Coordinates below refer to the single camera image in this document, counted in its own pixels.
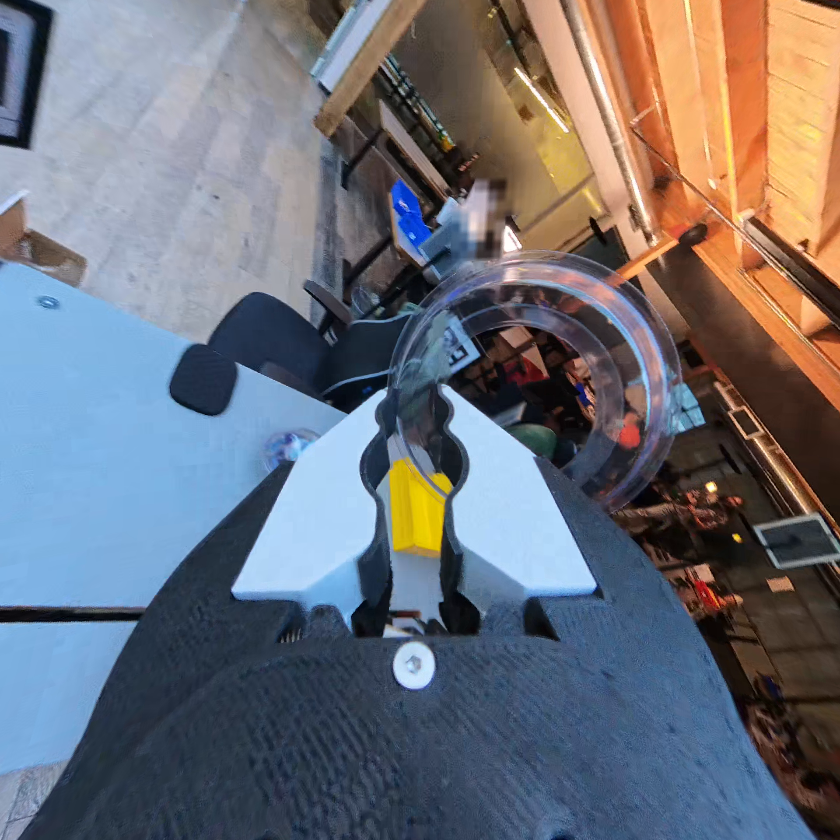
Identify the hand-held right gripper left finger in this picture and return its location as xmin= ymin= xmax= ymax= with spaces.
xmin=231 ymin=387 xmax=400 ymax=636

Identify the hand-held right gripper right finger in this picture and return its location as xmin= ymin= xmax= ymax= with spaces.
xmin=434 ymin=386 xmax=599 ymax=636

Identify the clear maze ball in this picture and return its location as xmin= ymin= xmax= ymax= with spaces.
xmin=262 ymin=428 xmax=322 ymax=473

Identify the clear plastic ring stand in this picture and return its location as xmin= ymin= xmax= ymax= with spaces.
xmin=387 ymin=251 xmax=683 ymax=513

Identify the yellow plastic bin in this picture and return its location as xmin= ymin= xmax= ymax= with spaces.
xmin=390 ymin=459 xmax=454 ymax=557

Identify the black mesh wrist rest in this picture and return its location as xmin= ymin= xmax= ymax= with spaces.
xmin=169 ymin=344 xmax=238 ymax=416

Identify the black office chair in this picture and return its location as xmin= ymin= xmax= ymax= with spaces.
xmin=209 ymin=279 xmax=416 ymax=413

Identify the flat screen monitor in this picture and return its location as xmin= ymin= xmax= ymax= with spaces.
xmin=753 ymin=514 xmax=840 ymax=570

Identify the cardboard box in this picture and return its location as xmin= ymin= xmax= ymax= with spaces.
xmin=0 ymin=190 xmax=88 ymax=286

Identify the wooden bench table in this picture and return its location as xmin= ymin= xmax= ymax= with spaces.
xmin=377 ymin=98 xmax=454 ymax=201

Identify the metal pipe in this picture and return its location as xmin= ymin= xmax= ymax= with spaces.
xmin=561 ymin=0 xmax=660 ymax=244

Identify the ceiling light strip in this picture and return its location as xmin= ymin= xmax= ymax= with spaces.
xmin=514 ymin=66 xmax=571 ymax=134

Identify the black framed marker poster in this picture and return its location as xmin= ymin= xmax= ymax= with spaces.
xmin=0 ymin=0 xmax=53 ymax=148

